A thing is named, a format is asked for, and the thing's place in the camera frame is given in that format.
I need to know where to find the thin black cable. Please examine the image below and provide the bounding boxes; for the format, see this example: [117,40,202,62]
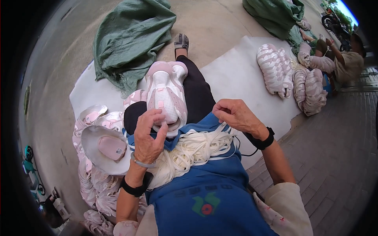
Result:
[233,135,259,157]

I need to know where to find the teal electric scooter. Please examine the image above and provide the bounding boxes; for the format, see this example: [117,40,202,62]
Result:
[22,145,46,196]

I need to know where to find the person's body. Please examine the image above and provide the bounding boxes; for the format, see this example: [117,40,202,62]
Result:
[113,112,314,236]

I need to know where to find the pink white mesh shoe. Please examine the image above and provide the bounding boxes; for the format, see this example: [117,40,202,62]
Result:
[145,61,189,138]

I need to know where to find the person's legs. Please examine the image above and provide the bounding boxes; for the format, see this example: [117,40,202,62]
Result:
[123,33,216,136]

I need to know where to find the white felt mat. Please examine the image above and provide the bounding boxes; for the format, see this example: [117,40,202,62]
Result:
[69,35,302,171]

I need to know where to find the pile of pink shoe uppers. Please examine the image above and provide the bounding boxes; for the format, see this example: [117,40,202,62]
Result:
[72,89,149,236]

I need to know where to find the black wrist band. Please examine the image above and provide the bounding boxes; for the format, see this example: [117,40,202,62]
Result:
[243,127,275,150]
[120,172,154,198]

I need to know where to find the green woven sack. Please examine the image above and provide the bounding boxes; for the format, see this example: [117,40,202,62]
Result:
[242,0,318,56]
[93,0,177,99]

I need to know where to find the person's left hand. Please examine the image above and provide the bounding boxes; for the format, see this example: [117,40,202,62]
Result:
[134,109,169,164]

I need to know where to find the black grey scooter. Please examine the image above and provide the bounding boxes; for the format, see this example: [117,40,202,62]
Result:
[38,187,72,230]

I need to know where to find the black motorcycle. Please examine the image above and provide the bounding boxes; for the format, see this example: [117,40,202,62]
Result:
[321,9,355,52]

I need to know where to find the person's right hand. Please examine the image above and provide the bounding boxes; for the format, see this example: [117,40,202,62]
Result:
[212,99,268,140]

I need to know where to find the tied bundle of shoe uppers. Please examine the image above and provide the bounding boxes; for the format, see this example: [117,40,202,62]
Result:
[292,68,328,117]
[297,42,336,74]
[256,43,294,100]

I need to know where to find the pale green bangle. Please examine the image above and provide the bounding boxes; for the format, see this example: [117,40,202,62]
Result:
[131,152,156,169]

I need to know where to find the bundle of white shoelaces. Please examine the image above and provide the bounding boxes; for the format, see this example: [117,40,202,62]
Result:
[147,122,237,190]

